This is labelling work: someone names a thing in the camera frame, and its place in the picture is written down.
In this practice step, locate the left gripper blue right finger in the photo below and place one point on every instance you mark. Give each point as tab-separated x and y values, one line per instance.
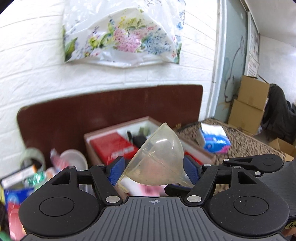
191	168

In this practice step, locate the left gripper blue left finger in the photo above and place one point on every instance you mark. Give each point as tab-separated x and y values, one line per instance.
115	170

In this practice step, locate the pink white rubber glove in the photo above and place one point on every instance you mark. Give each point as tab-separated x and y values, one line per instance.
137	189

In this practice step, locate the translucent plastic funnel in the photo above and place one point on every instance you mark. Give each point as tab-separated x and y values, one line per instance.
158	162

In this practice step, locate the red printed box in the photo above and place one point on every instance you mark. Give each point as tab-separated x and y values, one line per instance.
111	146

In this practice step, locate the open cardboard box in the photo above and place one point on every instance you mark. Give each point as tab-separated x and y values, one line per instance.
137	132

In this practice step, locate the blue tissue packet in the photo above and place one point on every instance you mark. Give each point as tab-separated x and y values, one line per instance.
213	139

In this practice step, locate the white bowl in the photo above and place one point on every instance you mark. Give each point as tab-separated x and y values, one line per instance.
75	158

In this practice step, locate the red white snack packet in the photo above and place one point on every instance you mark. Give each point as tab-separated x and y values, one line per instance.
58	162

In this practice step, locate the black jacket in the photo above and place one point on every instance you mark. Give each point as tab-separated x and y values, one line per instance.
279	118

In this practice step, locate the dark wooden headboard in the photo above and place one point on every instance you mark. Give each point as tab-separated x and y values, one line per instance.
61	124

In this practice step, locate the stacked cardboard boxes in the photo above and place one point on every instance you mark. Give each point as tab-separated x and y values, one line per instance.
248	109

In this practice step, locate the tape roll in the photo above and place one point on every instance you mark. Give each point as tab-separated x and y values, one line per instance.
33	156

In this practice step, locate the white black carton box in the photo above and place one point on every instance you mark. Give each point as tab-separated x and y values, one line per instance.
18	176

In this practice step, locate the floral plastic bag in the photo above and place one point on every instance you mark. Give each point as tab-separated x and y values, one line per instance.
123	33

